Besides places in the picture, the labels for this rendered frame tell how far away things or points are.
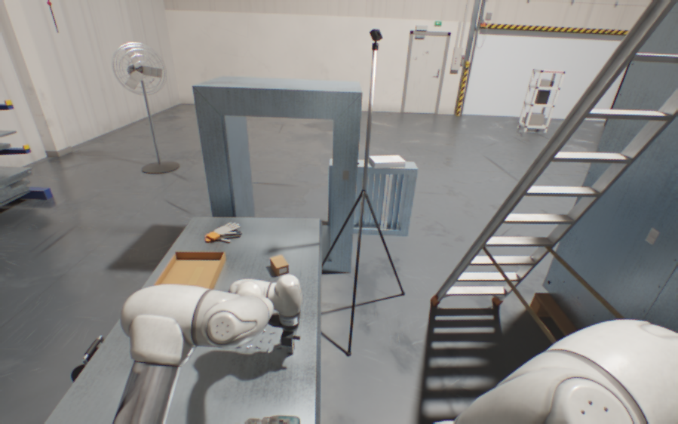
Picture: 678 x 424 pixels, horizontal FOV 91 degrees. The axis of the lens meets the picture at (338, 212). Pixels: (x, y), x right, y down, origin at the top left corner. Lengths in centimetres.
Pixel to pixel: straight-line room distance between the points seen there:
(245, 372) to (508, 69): 1075
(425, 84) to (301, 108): 824
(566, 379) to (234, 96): 245
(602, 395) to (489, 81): 1096
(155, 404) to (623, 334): 83
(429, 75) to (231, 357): 968
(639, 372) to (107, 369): 171
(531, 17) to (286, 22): 646
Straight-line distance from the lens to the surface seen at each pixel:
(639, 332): 56
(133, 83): 559
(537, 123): 992
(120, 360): 181
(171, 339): 86
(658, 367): 52
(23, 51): 700
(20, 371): 301
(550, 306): 306
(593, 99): 161
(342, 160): 258
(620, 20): 1249
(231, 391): 155
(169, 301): 87
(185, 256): 227
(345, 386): 231
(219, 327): 79
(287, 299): 134
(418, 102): 1058
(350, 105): 248
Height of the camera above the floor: 190
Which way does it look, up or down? 27 degrees down
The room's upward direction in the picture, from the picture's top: 2 degrees clockwise
